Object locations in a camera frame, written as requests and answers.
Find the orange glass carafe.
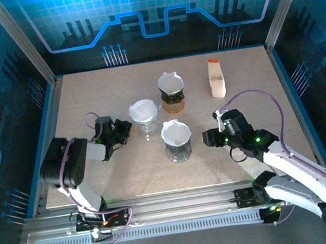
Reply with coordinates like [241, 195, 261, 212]
[161, 97, 187, 116]

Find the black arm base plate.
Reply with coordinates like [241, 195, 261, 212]
[232, 181, 286, 211]
[72, 205, 134, 234]

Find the smoke grey glass carafe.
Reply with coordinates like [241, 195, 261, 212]
[164, 144, 195, 166]

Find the aluminium mounting rail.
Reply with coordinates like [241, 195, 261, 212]
[19, 166, 326, 244]

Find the clear carafe with white filter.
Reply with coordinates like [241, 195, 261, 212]
[127, 97, 165, 130]

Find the orange coffee filter box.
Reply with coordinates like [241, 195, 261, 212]
[205, 56, 229, 101]

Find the aluminium frame post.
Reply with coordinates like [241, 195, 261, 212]
[0, 0, 58, 93]
[258, 0, 325, 53]

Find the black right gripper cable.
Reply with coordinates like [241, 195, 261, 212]
[228, 144, 250, 165]

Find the slotted grey cable duct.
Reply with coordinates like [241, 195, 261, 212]
[32, 207, 266, 244]

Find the black controller box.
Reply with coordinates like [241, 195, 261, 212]
[257, 203, 287, 228]

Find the clear glass carafe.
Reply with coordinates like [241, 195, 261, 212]
[136, 118, 162, 144]

